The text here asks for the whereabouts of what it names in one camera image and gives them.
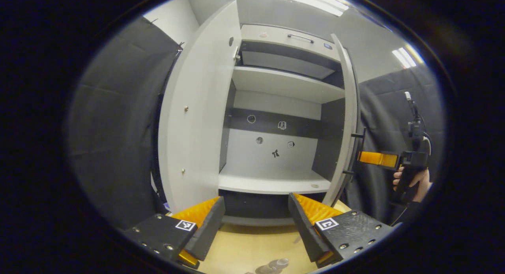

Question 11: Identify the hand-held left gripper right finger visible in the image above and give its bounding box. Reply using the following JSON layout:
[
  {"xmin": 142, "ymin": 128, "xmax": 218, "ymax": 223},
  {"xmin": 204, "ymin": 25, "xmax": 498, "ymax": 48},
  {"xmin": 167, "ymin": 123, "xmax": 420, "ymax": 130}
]
[{"xmin": 288, "ymin": 192, "xmax": 395, "ymax": 269}]

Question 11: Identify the clear plastic bottle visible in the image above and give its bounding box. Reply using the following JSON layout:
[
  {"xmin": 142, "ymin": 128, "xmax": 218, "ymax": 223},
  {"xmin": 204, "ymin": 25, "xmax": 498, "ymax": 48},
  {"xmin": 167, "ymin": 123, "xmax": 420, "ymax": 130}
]
[{"xmin": 245, "ymin": 258, "xmax": 290, "ymax": 274}]

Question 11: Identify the black door handle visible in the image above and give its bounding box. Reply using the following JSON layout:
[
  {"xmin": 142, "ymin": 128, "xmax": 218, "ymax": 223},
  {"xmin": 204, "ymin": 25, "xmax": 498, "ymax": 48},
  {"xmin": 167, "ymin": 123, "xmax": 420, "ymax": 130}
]
[{"xmin": 342, "ymin": 126, "xmax": 368, "ymax": 176}]

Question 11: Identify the white cabinet door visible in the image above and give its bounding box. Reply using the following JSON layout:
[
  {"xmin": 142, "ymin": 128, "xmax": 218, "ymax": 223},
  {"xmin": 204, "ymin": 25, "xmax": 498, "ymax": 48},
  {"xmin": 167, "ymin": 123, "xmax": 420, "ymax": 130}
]
[
  {"xmin": 322, "ymin": 33, "xmax": 361, "ymax": 207},
  {"xmin": 158, "ymin": 0, "xmax": 242, "ymax": 216}
]

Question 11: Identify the black backdrop cloth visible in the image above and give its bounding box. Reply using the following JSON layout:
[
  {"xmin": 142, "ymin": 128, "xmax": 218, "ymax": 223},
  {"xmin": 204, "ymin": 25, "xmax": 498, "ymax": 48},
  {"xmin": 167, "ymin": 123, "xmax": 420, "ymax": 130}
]
[
  {"xmin": 66, "ymin": 17, "xmax": 185, "ymax": 229},
  {"xmin": 342, "ymin": 66, "xmax": 447, "ymax": 226}
]

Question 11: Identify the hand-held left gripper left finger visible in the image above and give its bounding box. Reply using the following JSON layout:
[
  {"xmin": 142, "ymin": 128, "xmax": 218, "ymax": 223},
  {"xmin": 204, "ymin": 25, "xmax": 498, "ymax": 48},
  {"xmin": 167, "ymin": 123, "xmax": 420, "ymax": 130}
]
[{"xmin": 123, "ymin": 196, "xmax": 226, "ymax": 270}]

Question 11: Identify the white cabinet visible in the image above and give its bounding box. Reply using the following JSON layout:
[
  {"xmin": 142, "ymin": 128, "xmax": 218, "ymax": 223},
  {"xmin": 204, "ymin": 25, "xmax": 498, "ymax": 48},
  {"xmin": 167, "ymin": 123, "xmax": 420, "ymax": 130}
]
[{"xmin": 218, "ymin": 23, "xmax": 355, "ymax": 227}]

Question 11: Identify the silver drawer handle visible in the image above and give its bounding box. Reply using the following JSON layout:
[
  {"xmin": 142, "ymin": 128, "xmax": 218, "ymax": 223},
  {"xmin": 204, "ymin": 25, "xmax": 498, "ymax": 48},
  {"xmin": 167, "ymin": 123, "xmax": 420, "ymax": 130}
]
[{"xmin": 287, "ymin": 34, "xmax": 315, "ymax": 44}]

